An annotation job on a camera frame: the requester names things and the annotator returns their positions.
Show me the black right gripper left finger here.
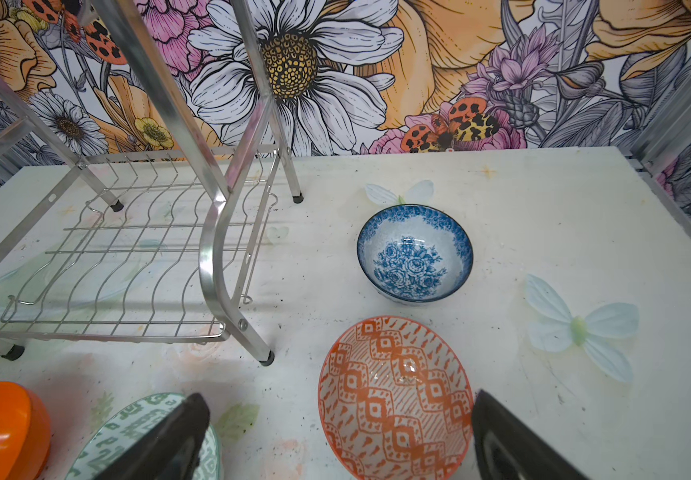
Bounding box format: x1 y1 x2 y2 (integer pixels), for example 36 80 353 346
96 393 210 480

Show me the plain orange bowl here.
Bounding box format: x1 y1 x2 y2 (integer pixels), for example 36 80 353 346
0 382 52 479

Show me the blue floral white bowl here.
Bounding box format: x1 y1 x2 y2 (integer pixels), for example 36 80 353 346
357 204 473 304

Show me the chrome wire dish rack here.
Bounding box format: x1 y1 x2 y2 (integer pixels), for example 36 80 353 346
0 1 304 366

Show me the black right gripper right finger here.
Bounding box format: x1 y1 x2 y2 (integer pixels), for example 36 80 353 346
471 389 587 480

